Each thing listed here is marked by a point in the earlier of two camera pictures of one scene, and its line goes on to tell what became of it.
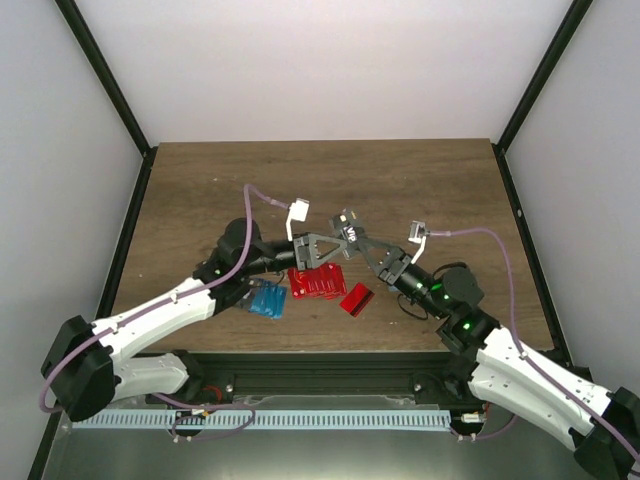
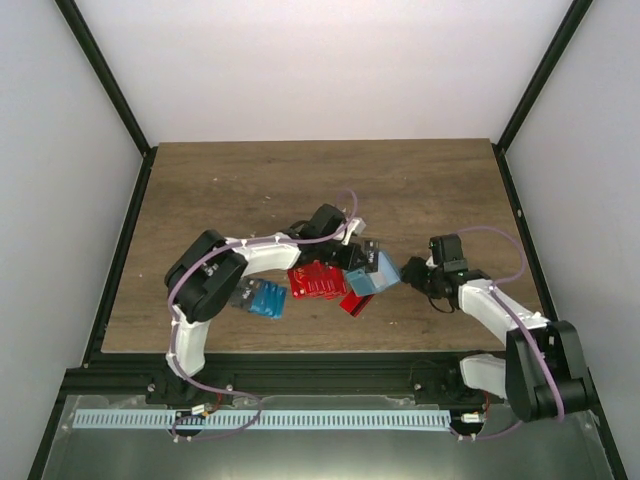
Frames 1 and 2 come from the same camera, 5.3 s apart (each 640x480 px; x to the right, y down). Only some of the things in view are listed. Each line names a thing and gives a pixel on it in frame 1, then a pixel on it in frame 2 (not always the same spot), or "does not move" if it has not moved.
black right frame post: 536,85 does not move
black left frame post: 89,48 does not move
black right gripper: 403,260 -> 412,275
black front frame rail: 398,373 does not move
